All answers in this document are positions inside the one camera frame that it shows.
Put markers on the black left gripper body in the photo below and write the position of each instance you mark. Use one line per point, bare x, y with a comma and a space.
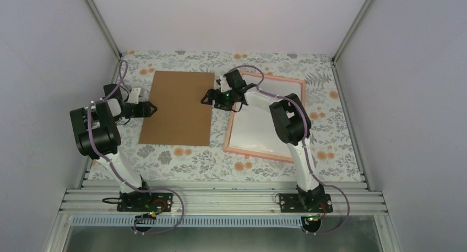
136, 113

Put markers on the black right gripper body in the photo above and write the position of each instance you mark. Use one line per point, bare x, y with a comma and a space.
226, 103

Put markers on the brown cardboard backing board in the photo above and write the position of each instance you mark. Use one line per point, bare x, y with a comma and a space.
180, 118

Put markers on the sunset photo print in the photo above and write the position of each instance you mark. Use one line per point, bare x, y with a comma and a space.
262, 122

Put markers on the pink wooden picture frame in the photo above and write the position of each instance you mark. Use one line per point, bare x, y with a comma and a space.
266, 115

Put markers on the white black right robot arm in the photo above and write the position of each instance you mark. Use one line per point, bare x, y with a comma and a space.
291, 124

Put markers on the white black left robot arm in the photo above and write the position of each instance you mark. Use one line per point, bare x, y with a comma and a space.
97, 136

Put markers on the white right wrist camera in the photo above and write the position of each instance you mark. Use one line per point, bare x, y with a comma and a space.
223, 84

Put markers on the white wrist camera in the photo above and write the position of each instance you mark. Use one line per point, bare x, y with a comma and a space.
134, 95
223, 84

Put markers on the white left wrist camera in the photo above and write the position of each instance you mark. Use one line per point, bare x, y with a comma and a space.
134, 95

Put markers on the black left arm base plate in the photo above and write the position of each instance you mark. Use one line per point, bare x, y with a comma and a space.
145, 202

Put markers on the aluminium corner post left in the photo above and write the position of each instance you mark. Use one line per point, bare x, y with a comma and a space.
92, 6

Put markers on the aluminium corner post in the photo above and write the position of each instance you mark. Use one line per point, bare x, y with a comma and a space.
92, 6
353, 27

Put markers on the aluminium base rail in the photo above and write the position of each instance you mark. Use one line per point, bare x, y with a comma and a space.
218, 198

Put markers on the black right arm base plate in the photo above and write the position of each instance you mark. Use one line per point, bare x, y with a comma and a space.
293, 203

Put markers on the grey slotted cable duct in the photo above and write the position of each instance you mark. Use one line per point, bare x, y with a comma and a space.
188, 221

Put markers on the aluminium corner post right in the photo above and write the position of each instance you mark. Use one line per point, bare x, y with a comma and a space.
353, 27

